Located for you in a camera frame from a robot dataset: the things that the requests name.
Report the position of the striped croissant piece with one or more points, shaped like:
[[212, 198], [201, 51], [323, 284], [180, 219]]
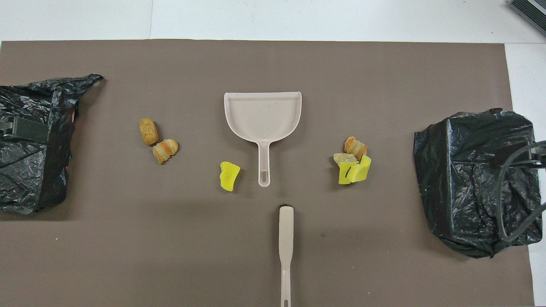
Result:
[[165, 149], [355, 146]]

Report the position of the black bag lined bin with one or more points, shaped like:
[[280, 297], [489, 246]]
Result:
[[473, 183], [30, 170]]

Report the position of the beige plastic dustpan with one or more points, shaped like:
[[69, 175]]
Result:
[[262, 115]]

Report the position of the pale beige bread chunk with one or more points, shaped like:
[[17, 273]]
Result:
[[344, 158]]

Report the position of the yellow green scouring sponge piece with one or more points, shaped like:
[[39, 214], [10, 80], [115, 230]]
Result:
[[346, 174], [361, 169]]

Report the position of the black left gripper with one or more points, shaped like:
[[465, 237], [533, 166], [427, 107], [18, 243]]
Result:
[[32, 130]]

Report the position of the wavy yellow sponge piece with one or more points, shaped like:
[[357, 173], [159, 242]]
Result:
[[229, 175]]

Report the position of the brown oval bread roll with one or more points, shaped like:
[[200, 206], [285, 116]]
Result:
[[148, 131]]

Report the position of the beige brush with black bristles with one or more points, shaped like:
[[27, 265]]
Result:
[[286, 230]]

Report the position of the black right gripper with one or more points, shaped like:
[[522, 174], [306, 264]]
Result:
[[516, 152]]

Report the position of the grey ribbed device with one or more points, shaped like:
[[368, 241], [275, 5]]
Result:
[[531, 13]]

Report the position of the brown paper table mat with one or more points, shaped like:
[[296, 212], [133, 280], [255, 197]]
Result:
[[273, 64]]

